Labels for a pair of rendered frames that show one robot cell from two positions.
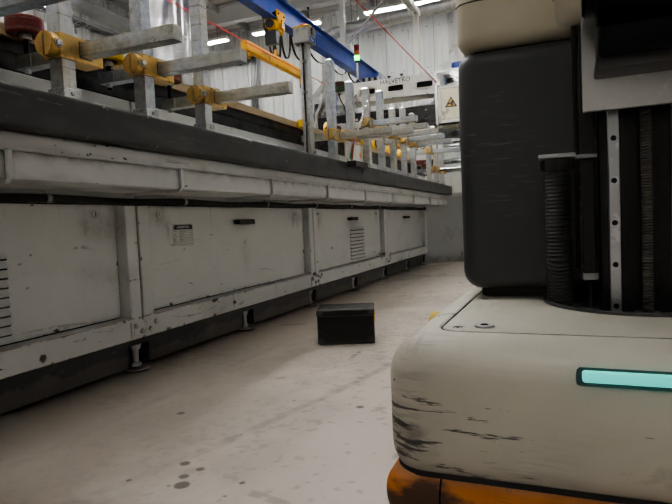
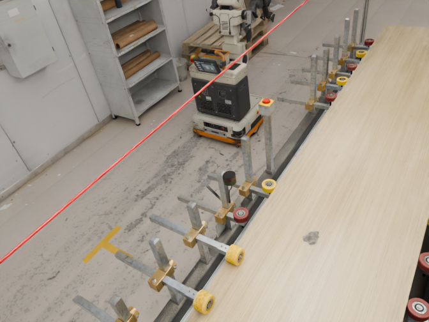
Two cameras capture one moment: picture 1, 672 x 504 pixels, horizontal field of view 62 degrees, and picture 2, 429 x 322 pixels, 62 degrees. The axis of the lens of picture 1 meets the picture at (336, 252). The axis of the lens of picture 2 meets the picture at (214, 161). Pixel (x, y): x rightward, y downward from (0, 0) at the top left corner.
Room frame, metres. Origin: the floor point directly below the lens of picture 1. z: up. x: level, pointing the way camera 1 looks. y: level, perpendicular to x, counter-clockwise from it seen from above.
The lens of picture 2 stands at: (4.10, 0.27, 2.26)
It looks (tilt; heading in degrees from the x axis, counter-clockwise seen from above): 39 degrees down; 197
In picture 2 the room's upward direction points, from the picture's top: 11 degrees counter-clockwise
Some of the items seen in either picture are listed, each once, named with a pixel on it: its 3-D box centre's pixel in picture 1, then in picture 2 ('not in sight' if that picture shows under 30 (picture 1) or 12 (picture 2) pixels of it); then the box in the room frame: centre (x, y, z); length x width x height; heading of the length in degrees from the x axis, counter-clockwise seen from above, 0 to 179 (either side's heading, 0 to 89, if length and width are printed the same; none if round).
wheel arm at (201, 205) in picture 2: (370, 135); (210, 209); (2.83, -0.20, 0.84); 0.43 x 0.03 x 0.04; 68
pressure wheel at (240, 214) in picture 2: not in sight; (241, 220); (2.91, -0.01, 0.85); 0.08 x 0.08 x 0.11
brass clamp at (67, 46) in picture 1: (70, 51); (333, 72); (1.23, 0.55, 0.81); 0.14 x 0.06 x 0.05; 158
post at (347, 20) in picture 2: not in sight; (345, 46); (0.97, 0.65, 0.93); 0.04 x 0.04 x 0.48; 68
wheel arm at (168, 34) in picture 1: (94, 50); (327, 73); (1.22, 0.50, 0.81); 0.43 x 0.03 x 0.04; 68
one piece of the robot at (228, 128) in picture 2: not in sight; (216, 126); (1.15, -0.57, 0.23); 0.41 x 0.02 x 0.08; 67
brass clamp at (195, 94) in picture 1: (207, 97); (311, 103); (1.69, 0.36, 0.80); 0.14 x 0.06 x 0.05; 158
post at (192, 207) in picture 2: (367, 132); (200, 236); (3.06, -0.19, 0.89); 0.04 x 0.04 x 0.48; 68
